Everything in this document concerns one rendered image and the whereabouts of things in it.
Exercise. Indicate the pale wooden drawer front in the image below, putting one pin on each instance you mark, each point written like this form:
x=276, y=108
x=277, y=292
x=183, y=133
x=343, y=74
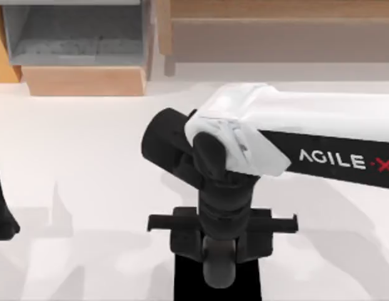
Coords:
x=84, y=80

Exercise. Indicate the grey pierced drawer inside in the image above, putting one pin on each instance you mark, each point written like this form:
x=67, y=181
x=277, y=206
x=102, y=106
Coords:
x=75, y=37

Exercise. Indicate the wooden cupboard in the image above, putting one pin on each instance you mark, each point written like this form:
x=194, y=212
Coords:
x=3, y=56

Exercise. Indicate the wooden open shelf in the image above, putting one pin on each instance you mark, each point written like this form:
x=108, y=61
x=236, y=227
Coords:
x=275, y=37

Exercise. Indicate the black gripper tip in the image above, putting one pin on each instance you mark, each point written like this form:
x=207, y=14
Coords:
x=3, y=213

